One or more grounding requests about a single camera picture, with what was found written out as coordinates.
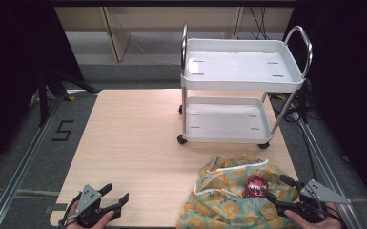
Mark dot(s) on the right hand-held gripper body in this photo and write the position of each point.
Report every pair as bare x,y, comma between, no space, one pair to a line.
321,194

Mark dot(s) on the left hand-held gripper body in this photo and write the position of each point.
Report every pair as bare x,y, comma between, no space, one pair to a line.
89,198

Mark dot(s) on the red round can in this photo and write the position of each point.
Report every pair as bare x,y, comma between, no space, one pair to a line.
256,186

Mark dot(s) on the green yellow floral cloth bag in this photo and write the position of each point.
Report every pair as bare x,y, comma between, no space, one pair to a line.
222,197

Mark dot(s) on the white two-tier trolley cart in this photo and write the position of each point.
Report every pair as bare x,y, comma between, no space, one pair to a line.
238,68

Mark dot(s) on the person's left hand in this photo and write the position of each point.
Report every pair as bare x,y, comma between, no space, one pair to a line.
106,218

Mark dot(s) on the person's right hand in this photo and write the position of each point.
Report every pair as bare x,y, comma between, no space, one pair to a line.
317,225

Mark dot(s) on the black metal stand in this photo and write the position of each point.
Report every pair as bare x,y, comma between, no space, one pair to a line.
43,95

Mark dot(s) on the light wooden cabinet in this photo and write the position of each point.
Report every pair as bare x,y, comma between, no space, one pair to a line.
116,35

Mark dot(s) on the metal floor rail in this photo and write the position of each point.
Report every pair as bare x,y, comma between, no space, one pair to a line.
327,171
19,171

